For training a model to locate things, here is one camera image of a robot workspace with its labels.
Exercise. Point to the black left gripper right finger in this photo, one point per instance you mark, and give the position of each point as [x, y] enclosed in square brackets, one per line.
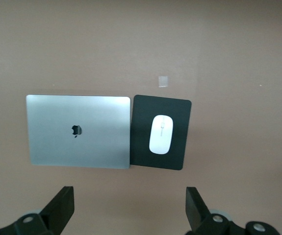
[207, 222]

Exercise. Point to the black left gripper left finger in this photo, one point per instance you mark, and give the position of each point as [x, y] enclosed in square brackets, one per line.
[52, 218]

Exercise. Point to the white computer mouse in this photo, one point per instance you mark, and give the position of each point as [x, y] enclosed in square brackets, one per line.
[161, 134]

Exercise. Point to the black mouse pad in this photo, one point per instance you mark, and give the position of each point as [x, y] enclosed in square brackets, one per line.
[140, 134]

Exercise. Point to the silver laptop with apple logo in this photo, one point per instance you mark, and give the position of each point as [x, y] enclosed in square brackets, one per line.
[77, 147]

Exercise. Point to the clear tape patch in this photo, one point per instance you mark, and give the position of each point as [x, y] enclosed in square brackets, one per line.
[163, 81]

